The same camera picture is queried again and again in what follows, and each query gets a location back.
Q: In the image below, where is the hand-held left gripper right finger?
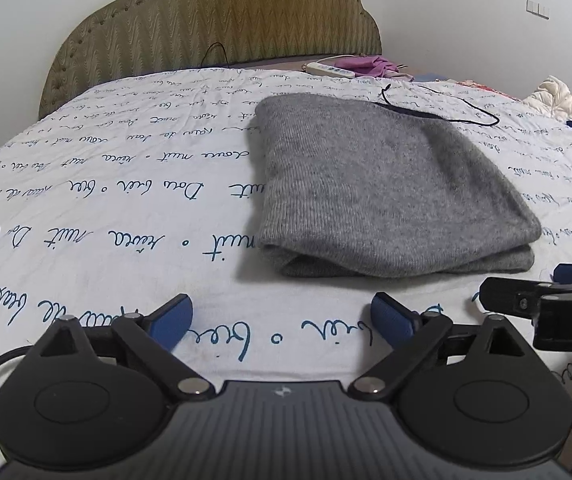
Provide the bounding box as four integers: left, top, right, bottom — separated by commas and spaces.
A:
347, 292, 552, 401

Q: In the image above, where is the thin black headboard cable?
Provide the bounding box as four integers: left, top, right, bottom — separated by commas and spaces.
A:
203, 41, 231, 67

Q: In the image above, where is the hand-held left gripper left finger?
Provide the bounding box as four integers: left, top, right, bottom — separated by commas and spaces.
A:
13, 294, 217, 400

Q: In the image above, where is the grey sweater with navy sleeves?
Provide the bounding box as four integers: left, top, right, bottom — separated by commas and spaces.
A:
248, 92, 543, 279

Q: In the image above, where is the floral cloth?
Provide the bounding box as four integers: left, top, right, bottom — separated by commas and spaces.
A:
446, 79, 518, 97

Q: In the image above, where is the pink cloth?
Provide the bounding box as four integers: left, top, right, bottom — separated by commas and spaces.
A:
333, 55, 401, 80

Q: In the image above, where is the olive striped headboard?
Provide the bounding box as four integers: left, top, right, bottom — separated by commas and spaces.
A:
38, 0, 383, 121

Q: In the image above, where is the mauve bed sheet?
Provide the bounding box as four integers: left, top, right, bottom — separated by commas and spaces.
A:
236, 53, 417, 74

